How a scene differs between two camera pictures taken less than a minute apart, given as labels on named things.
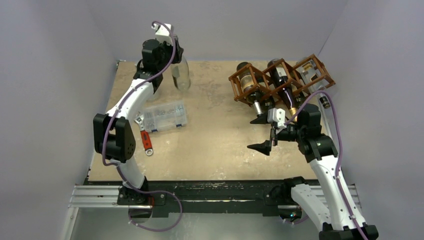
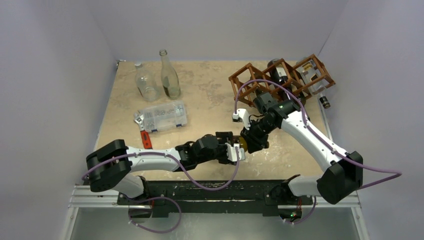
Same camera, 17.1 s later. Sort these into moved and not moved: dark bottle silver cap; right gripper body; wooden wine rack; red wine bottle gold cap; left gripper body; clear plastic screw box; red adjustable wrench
Moved: right gripper body; dark bottle silver cap; left gripper body
Not moved: red adjustable wrench; wooden wine rack; red wine bottle gold cap; clear plastic screw box
